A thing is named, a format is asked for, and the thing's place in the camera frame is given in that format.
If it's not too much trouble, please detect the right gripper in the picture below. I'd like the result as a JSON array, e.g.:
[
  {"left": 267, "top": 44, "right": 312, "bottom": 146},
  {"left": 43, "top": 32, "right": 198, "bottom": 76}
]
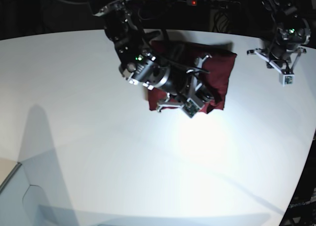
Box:
[{"left": 156, "top": 68, "right": 214, "bottom": 112}]

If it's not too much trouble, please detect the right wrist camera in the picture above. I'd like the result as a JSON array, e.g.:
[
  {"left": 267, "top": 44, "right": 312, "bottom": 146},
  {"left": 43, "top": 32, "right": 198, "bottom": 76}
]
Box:
[{"left": 182, "top": 96, "right": 204, "bottom": 118}]

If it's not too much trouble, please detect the black power strip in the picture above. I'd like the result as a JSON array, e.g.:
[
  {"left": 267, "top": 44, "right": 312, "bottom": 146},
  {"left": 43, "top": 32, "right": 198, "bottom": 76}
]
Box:
[{"left": 186, "top": 0, "right": 241, "bottom": 10}]

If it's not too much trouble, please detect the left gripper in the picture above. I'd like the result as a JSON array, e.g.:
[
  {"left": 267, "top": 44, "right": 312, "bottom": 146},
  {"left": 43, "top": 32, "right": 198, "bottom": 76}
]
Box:
[{"left": 247, "top": 44, "right": 307, "bottom": 75}]

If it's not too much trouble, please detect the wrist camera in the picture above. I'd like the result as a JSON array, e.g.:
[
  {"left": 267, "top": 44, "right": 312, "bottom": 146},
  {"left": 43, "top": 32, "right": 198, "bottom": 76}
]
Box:
[
  {"left": 182, "top": 96, "right": 204, "bottom": 118},
  {"left": 279, "top": 74, "right": 295, "bottom": 87}
]

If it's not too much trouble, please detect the dark red t-shirt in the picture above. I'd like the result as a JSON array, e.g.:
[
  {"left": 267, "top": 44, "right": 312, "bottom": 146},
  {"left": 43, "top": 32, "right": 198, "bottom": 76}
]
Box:
[{"left": 146, "top": 41, "right": 237, "bottom": 113}]

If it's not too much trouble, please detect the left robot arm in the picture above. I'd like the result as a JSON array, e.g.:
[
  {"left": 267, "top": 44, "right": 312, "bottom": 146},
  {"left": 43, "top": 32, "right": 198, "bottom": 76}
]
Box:
[{"left": 247, "top": 0, "right": 311, "bottom": 86}]

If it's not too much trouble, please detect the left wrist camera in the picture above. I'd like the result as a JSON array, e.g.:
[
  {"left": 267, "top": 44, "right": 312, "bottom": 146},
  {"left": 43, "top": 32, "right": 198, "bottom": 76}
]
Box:
[{"left": 279, "top": 74, "right": 295, "bottom": 87}]

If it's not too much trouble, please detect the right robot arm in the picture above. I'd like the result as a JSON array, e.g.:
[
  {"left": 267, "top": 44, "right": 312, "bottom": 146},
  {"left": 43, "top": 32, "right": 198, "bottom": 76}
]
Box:
[{"left": 87, "top": 0, "right": 214, "bottom": 118}]

